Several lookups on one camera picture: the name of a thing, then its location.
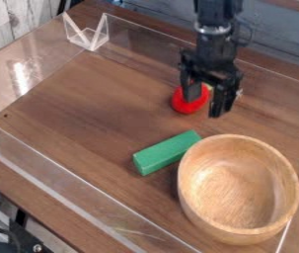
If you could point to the red plush strawberry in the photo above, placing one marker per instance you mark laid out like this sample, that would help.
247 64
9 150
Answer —
185 107

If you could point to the black device with cable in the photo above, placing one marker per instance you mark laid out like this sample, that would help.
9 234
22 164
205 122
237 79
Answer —
21 241

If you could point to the clear acrylic back wall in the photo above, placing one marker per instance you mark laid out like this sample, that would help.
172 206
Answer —
144 58

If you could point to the clear acrylic wall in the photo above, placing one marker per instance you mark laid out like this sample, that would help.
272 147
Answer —
92 220
144 58

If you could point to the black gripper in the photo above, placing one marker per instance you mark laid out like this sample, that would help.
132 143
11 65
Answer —
220 74

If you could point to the green rectangular block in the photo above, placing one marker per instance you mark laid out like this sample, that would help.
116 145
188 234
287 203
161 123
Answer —
166 152

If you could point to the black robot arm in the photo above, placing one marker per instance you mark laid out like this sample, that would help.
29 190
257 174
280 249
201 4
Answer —
219 29

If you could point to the clear acrylic front wall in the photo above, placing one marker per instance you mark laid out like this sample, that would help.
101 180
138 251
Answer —
92 220

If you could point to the wooden bowl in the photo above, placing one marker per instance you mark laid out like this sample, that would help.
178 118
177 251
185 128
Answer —
239 188

